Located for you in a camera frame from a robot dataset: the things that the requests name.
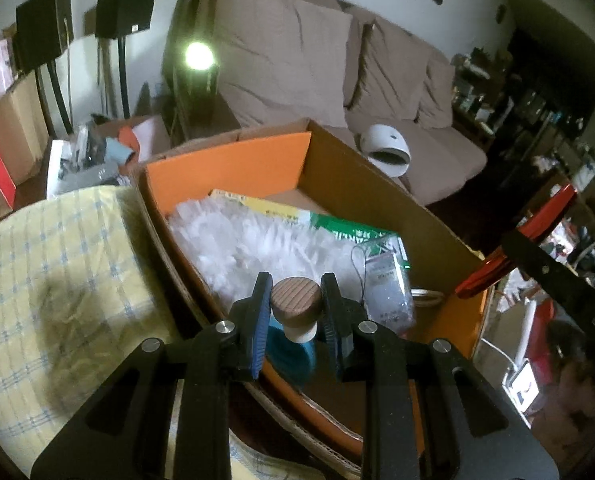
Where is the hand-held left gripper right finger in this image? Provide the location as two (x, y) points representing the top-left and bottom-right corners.
(320, 273), (561, 480)

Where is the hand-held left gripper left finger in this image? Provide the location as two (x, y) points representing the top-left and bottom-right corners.
(30, 272), (274, 480)

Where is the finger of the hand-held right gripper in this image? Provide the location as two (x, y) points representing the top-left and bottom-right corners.
(502, 230), (595, 348)

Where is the blue collapsible funnel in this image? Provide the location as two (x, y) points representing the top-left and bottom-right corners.
(264, 325), (318, 388)

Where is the wooden bottle stopper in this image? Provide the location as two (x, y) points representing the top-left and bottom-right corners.
(270, 277), (324, 343)

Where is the clear plastic packet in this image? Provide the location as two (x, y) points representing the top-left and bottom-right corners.
(351, 232), (417, 333)

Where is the white feather duster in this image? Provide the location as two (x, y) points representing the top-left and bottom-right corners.
(167, 197), (445, 311)

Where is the green toothpaste box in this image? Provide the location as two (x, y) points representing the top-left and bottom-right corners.
(210, 188), (408, 271)

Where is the orange-lined cardboard box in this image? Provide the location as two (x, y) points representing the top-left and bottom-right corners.
(130, 117), (493, 466)

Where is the brown sofa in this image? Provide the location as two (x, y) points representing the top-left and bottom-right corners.
(162, 0), (488, 206)

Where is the dark cluttered shelf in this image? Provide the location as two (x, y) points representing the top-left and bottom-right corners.
(450, 35), (595, 211)

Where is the white nail lamp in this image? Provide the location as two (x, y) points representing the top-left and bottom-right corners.
(360, 124), (412, 177)

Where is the small brown cushion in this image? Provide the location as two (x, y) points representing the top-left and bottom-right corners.
(417, 57), (455, 130)

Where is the yellow checked tablecloth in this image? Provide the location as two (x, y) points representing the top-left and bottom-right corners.
(0, 185), (328, 480)

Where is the open box of clutter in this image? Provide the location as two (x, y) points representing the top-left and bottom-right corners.
(44, 115), (170, 198)

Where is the medium brown cushion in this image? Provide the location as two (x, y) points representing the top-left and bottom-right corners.
(347, 20), (431, 121)

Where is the large brown cushion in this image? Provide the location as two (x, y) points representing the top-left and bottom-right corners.
(214, 0), (353, 128)

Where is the black speaker stand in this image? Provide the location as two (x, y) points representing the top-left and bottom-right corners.
(117, 35), (130, 120)
(34, 60), (75, 136)

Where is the plain brown cardboard box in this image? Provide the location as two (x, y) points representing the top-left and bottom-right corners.
(0, 72), (50, 186)

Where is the black speaker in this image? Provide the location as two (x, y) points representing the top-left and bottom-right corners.
(16, 0), (74, 73)
(96, 0), (159, 40)

